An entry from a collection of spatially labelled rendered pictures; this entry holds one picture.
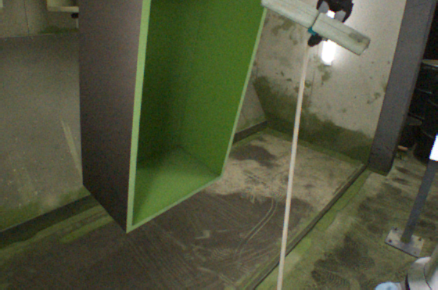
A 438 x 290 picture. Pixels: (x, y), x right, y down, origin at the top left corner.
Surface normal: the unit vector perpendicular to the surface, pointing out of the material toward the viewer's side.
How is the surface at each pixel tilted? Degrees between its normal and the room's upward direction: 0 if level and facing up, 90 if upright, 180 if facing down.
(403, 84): 90
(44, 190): 57
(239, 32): 90
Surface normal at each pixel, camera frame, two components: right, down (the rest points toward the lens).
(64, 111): 0.64, -0.27
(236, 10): -0.65, 0.26
